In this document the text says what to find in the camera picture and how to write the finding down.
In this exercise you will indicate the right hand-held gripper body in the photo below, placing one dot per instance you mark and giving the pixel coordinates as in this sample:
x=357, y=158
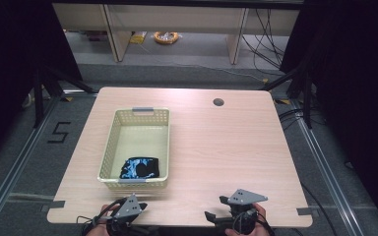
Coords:
x=244, y=197

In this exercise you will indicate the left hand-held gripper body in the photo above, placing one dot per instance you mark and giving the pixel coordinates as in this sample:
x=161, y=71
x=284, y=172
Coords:
x=129, y=208

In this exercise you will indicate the black mesh glove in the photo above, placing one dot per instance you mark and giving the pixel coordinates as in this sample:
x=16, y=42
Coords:
x=156, y=168

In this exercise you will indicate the pale yellow plastic basket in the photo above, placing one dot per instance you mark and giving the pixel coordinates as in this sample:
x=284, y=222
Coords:
x=138, y=141

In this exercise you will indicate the person's left hand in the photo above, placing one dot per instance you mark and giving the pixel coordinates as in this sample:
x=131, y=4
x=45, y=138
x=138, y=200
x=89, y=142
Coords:
x=104, y=209

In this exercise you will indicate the person's right hand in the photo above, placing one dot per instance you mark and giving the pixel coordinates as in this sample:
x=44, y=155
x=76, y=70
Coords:
x=262, y=214

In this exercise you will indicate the grey tape piece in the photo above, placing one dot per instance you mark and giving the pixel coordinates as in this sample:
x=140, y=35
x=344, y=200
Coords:
x=305, y=211
x=56, y=205

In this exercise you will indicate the yellow and black tape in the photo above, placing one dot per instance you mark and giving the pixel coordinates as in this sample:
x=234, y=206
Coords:
x=283, y=102
x=66, y=99

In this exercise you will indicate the black metal stand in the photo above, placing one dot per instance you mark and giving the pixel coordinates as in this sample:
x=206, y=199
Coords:
x=306, y=98
x=39, y=98

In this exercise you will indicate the black curtain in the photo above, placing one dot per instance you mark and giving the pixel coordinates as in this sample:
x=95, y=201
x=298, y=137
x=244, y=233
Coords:
x=357, y=98
x=10, y=65

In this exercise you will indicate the yellow packet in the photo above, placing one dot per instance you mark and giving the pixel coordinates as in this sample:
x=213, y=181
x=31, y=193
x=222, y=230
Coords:
x=138, y=38

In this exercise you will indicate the white desk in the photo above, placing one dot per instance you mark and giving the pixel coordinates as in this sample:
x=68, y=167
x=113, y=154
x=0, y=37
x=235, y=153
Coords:
x=177, y=19

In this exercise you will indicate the aluminium floor rail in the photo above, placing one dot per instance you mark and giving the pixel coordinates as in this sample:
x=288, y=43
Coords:
x=19, y=164
x=325, y=170

